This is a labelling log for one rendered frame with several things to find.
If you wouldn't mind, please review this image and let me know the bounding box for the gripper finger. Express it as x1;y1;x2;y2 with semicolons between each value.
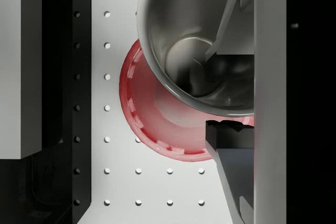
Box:
205;120;255;222
205;0;255;83

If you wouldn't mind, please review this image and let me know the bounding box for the black mug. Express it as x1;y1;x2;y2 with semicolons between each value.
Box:
136;0;255;118

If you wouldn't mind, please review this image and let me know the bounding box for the red plate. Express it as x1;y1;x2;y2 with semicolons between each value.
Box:
119;39;255;162

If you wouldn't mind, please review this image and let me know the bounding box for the black stove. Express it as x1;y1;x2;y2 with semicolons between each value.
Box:
0;0;92;224

